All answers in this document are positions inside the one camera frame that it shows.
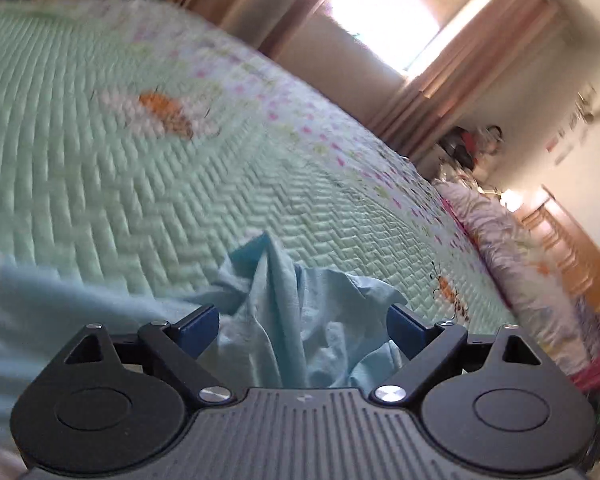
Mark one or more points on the green quilted bee bedspread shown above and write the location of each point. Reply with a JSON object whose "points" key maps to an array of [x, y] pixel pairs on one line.
{"points": [[130, 185]]}

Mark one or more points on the white plastic bag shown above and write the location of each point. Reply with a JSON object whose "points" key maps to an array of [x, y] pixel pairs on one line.
{"points": [[490, 145]]}

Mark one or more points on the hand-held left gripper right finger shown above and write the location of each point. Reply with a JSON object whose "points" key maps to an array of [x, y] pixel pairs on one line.
{"points": [[405, 329]]}

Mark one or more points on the red hanging ornament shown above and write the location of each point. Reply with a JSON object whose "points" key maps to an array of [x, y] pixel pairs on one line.
{"points": [[555, 147]]}

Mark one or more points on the floral pillow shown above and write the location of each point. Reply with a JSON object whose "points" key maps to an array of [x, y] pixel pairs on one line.
{"points": [[515, 270]]}

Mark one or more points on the light blue and white jacket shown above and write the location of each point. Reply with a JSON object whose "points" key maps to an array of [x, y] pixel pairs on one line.
{"points": [[290, 310]]}

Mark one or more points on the black bag on nightstand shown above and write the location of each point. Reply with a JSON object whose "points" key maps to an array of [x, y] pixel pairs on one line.
{"points": [[457, 150]]}

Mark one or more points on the window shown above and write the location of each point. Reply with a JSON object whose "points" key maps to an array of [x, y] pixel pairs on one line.
{"points": [[405, 5]]}

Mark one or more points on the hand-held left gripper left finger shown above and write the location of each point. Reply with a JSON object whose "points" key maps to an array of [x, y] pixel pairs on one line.
{"points": [[202, 329]]}

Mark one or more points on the wooden bed headboard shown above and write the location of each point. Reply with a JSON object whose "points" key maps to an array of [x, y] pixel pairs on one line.
{"points": [[575, 260]]}

